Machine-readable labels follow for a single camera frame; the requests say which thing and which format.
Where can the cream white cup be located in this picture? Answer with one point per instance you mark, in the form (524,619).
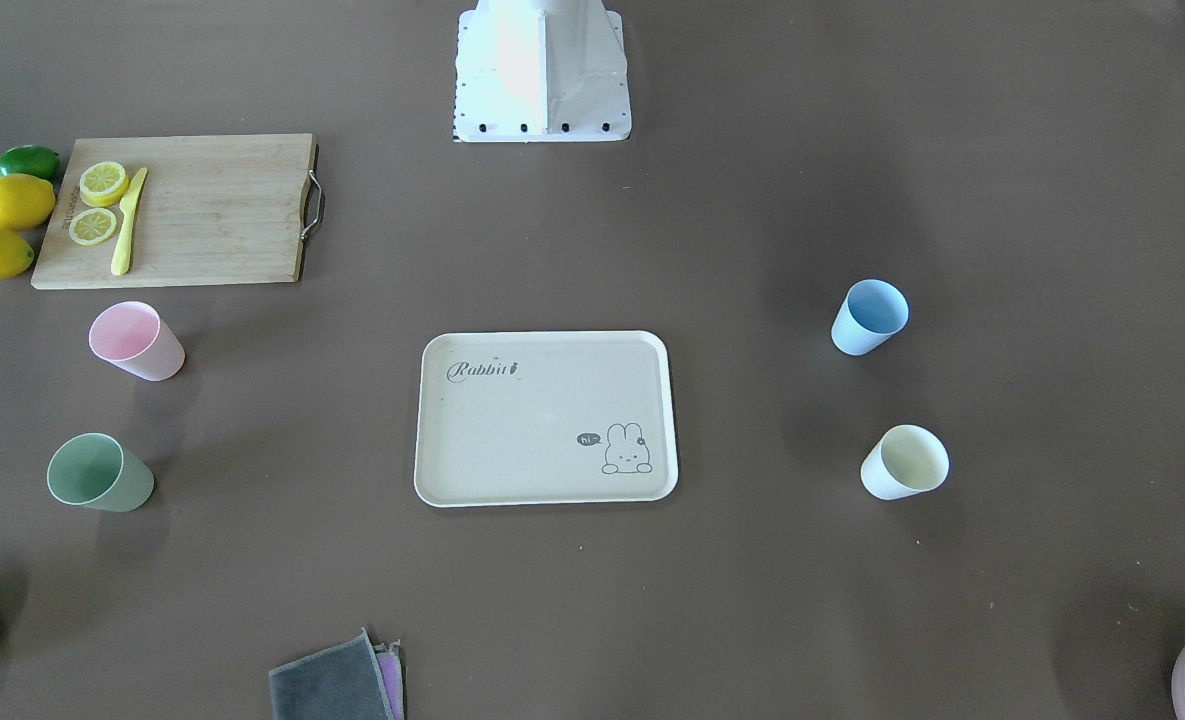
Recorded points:
(908,460)

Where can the pink cup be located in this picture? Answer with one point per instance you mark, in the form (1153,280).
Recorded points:
(133,336)

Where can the beige rabbit tray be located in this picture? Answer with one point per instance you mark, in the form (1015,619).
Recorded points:
(510,418)

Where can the blue cup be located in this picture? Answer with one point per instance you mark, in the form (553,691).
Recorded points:
(871,313)

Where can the purple cloth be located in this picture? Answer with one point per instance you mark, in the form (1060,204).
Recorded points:
(388,657)

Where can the wooden cutting board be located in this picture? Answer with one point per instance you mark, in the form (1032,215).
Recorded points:
(222,209)

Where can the grey cloth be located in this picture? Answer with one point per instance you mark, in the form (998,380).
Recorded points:
(342,682)

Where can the yellow plastic knife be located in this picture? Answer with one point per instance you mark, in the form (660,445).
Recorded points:
(128,205)

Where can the green cup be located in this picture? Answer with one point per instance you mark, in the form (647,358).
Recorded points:
(95,471)

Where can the upper lemon slice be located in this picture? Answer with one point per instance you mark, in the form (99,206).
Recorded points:
(103,184)

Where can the lemon slice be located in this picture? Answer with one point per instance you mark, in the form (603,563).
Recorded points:
(93,226)
(103,184)

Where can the lower lemon slice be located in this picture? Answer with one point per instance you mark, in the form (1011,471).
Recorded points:
(93,226)

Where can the whole lemon near lime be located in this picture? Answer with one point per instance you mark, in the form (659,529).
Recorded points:
(25,201)

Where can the green lime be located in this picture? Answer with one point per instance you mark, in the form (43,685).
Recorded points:
(32,160)

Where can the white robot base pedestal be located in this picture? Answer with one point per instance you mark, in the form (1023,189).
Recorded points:
(541,71)

